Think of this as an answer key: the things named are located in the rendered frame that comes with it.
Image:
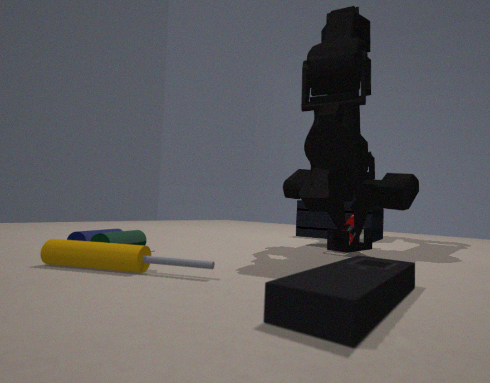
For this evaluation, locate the yellow screwdriver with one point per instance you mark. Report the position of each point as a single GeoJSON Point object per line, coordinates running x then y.
{"type": "Point", "coordinates": [110, 256]}

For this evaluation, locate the red cylindrical battery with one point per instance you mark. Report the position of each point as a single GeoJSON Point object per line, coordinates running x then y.
{"type": "Point", "coordinates": [349, 225]}

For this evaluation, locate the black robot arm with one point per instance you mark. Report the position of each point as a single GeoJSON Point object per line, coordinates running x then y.
{"type": "Point", "coordinates": [335, 67]}

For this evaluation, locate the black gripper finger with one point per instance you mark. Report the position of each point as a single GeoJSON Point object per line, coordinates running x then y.
{"type": "Point", "coordinates": [338, 217]}
{"type": "Point", "coordinates": [360, 213]}

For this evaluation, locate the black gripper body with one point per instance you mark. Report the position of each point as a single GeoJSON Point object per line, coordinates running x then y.
{"type": "Point", "coordinates": [394, 191]}

